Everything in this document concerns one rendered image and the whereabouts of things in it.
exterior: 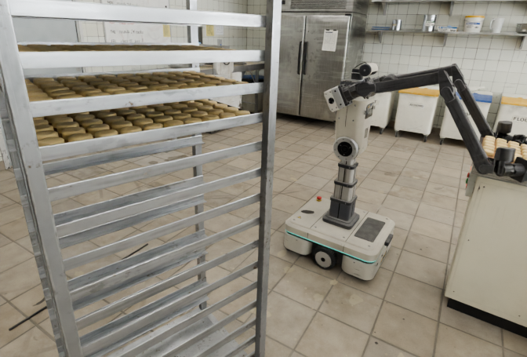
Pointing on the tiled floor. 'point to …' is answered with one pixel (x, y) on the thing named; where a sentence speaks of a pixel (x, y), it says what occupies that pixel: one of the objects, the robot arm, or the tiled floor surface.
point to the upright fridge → (296, 71)
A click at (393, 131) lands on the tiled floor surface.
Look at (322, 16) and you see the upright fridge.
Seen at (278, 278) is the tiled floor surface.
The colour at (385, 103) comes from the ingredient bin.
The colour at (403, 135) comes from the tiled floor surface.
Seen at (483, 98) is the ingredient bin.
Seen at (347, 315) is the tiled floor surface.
